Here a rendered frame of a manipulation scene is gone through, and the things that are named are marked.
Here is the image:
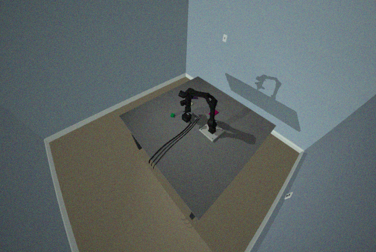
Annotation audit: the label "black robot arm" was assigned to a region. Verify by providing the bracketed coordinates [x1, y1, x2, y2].
[179, 88, 217, 134]

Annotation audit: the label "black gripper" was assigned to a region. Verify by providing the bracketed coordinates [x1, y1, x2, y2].
[184, 101, 191, 112]

